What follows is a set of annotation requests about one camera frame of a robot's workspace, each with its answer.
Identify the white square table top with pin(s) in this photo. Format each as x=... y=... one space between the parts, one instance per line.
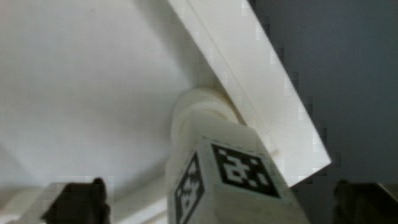
x=101 y=60

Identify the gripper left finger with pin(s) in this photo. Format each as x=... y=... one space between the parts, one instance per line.
x=80 y=207

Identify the white table leg with tag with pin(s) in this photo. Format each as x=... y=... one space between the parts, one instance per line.
x=225 y=188

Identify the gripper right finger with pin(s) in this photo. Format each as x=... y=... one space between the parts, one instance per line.
x=366 y=203

